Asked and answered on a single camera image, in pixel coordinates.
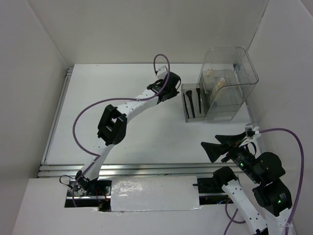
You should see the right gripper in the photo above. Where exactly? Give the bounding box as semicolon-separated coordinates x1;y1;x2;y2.
200;129;262;182

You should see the black powder brush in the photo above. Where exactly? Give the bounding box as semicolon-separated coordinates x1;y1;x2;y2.
185;90;195;118

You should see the clear organizer drawer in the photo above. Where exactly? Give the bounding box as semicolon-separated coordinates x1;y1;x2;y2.
181;84;206;123

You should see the frosted bottle gold pump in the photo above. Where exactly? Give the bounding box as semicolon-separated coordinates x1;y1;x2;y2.
205;69;214;77

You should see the cream bottle clear cap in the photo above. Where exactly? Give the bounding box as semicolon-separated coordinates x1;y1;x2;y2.
210;74;229;101

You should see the clear acrylic makeup organizer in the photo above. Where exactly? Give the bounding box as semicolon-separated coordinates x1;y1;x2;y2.
198;46;259;123

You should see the thin black eyeliner pencil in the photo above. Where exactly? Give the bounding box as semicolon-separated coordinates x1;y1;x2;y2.
183;93;189;118

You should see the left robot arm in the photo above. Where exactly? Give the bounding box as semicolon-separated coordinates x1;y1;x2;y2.
72;72;181;195

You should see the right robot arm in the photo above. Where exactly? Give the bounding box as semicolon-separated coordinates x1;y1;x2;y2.
197;128;292;235

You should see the white cover plate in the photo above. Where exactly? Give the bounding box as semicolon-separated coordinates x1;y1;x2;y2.
111;176;201;212

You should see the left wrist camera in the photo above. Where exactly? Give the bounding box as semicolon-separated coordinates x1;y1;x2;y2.
156;66;168;80

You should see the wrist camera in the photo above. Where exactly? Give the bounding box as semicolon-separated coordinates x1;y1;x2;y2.
239;123;261;147
156;66;168;80

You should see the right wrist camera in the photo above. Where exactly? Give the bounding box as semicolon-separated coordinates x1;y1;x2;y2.
239;123;261;147

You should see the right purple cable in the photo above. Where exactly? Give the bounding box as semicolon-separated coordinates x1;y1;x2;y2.
224;127;305;235

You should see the purple cable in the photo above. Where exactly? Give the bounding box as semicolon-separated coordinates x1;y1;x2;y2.
72;53;171;208
224;127;305;235

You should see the aluminium left rail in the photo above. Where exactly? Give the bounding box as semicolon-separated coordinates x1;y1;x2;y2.
41;67;74;165

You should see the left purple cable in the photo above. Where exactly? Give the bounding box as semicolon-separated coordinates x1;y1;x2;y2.
72;53;171;208

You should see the aluminium front rail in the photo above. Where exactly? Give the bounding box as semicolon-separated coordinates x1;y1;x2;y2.
37;163;242;178

